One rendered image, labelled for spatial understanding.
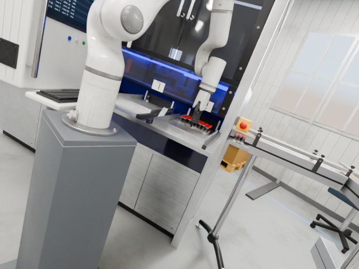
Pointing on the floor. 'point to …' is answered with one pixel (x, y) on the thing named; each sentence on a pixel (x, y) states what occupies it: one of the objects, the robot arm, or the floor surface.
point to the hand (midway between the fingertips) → (195, 118)
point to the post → (232, 115)
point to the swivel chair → (342, 222)
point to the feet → (212, 242)
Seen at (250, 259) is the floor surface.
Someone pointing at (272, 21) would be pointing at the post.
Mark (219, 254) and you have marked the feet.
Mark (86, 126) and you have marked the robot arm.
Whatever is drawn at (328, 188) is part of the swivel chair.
